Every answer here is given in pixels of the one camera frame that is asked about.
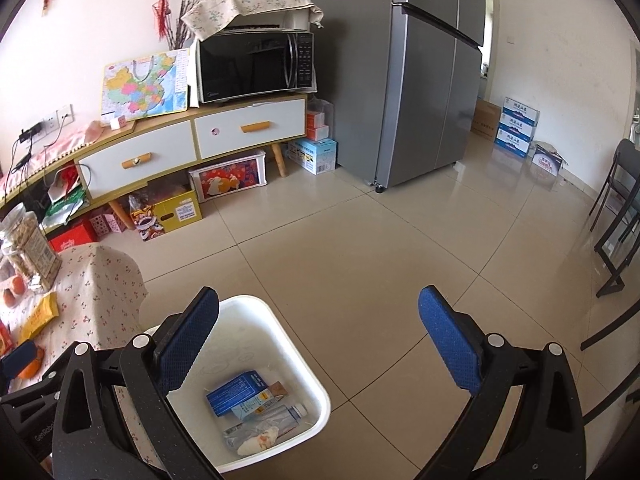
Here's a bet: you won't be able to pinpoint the blue cardboard box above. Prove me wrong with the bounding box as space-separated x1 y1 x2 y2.
206 370 273 419

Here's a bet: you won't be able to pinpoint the clear plastic water bottle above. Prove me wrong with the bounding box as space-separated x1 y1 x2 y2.
224 403 308 454

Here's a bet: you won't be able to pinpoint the white plastic trash bin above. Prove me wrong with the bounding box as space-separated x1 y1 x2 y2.
167 295 331 474

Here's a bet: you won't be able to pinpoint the yellow snack packet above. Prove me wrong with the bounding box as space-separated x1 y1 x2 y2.
18 290 60 344

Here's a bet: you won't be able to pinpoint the cherry print tablecloth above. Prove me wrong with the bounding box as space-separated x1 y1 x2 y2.
10 244 148 391

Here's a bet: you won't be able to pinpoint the clear jar of biscuit sticks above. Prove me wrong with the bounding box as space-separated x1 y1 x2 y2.
1 203 62 294

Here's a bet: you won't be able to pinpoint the yellow cardboard box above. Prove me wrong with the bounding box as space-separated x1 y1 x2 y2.
128 191 202 242

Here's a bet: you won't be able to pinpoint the white wooden TV cabinet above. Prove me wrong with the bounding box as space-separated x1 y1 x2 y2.
1 93 307 214

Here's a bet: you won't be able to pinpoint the black dining chair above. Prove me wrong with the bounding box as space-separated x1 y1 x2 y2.
589 139 639 299

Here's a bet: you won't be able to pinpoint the red white gift box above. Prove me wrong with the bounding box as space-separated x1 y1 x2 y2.
189 150 267 203

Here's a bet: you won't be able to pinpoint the colourful map puzzle board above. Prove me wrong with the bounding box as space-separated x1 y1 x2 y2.
100 49 190 125

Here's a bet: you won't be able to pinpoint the stacked blue white cartons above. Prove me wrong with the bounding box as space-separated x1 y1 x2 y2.
495 96 540 158

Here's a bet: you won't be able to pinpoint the brown cardboard box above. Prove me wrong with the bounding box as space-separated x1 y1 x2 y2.
471 99 502 142

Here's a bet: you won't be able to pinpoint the light blue carton box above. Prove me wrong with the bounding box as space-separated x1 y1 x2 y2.
286 139 337 176

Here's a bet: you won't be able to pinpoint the black microwave oven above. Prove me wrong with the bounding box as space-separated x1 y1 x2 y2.
195 29 317 104

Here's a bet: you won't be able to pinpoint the floral cloth on microwave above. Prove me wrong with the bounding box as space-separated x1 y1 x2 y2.
181 0 324 41

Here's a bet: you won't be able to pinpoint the silver double-door refrigerator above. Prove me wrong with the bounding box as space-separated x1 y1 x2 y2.
312 0 486 193

